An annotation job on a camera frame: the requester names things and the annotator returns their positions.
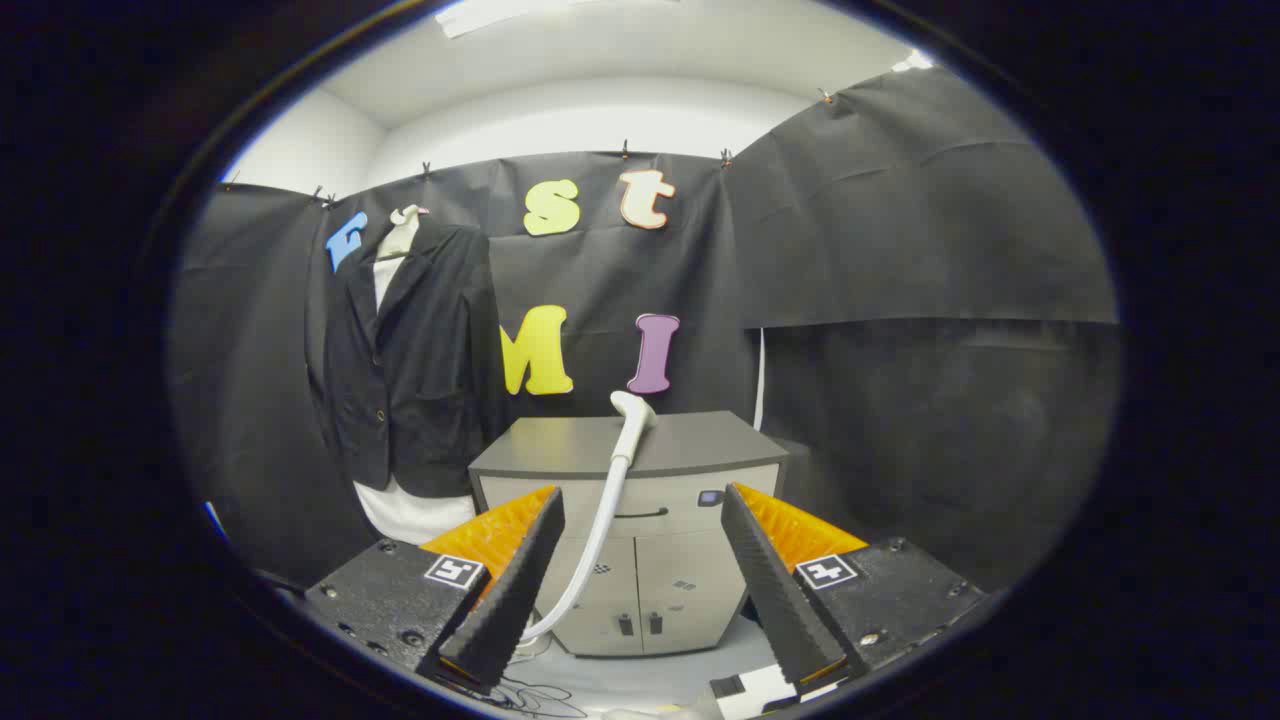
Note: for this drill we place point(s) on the black backdrop cloth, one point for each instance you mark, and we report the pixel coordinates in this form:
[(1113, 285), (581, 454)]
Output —
[(900, 250)]

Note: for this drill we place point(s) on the white garment steamer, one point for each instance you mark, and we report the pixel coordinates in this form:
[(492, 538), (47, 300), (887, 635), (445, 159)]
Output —
[(632, 420)]

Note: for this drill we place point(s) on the black jacket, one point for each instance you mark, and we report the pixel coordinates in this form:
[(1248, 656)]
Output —
[(430, 360)]

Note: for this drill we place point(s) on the long ceiling light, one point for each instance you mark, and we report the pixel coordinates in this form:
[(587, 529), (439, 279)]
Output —
[(480, 15)]

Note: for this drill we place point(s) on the white mannequin torso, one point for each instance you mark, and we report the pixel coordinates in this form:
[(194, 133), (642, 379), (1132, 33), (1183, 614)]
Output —
[(410, 515)]

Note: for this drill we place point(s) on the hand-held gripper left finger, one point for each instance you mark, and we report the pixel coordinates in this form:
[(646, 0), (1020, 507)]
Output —
[(520, 590)]

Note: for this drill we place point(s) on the grey cabinet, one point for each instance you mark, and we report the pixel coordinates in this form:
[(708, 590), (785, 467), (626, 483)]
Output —
[(690, 450)]

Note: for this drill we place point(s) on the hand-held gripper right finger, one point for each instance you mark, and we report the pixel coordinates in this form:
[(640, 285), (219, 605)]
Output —
[(775, 590)]

